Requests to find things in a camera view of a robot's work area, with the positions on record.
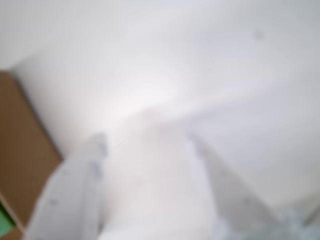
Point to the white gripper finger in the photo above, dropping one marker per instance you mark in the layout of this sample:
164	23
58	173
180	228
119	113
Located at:
232	200
67	200

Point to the green cube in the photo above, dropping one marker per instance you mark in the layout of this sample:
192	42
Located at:
5	220

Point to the brown cardboard box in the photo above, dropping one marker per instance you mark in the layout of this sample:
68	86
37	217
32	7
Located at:
22	137

